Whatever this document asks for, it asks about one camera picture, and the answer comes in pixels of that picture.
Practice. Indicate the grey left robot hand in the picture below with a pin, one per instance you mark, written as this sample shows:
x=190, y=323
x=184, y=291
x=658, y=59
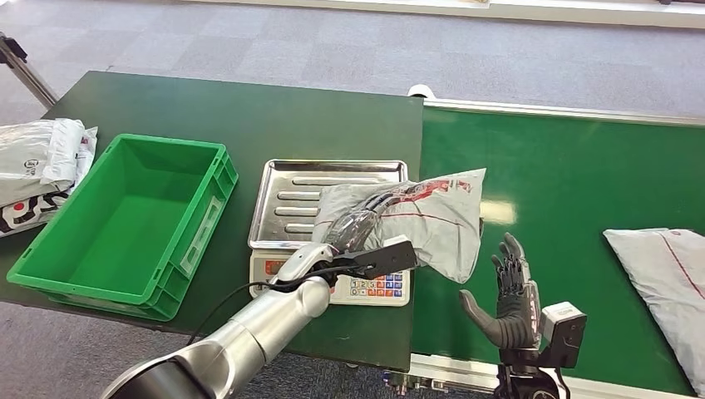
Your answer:
x=352, y=228

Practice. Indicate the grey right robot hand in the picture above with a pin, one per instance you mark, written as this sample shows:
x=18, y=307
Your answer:
x=518, y=319

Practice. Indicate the grey mailer package red print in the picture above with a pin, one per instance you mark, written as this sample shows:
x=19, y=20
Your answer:
x=440, y=220

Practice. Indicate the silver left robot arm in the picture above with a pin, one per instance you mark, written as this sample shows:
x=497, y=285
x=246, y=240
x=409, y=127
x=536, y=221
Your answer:
x=259, y=330

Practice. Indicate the grey mailer package red line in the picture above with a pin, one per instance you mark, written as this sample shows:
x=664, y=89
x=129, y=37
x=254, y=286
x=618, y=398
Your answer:
x=661, y=275

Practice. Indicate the white conveyor end roller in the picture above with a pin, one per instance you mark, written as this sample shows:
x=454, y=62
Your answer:
x=421, y=91

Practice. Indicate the green conveyor belt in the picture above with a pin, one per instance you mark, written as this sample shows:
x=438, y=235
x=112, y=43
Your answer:
x=578, y=176

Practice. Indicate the stainless steel scale tray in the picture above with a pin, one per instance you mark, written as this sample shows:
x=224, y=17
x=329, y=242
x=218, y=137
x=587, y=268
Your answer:
x=292, y=193

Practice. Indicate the dark green table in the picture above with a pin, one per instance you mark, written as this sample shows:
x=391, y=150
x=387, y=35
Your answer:
x=275, y=124

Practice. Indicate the green plastic crate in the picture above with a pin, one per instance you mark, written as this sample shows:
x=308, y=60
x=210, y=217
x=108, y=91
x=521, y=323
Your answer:
x=132, y=228

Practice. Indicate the white floor ledge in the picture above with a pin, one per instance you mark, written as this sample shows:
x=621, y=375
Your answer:
x=551, y=14

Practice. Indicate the white mailer bag black print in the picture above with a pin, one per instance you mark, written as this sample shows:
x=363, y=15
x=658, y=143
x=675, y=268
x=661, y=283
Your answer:
x=27, y=212

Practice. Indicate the metal stand leg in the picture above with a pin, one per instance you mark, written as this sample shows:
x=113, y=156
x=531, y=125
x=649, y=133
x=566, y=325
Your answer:
x=25, y=69

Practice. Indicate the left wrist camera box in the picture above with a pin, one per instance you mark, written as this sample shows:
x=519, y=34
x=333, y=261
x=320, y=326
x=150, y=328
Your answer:
x=388, y=256

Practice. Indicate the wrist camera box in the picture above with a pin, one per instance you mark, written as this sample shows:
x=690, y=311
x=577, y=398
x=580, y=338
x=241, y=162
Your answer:
x=388, y=256
x=564, y=327

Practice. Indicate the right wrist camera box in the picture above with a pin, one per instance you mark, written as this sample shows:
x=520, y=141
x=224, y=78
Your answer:
x=564, y=327

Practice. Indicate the aluminium conveyor side rail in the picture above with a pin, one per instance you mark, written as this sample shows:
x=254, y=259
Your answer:
x=440, y=374
x=551, y=112

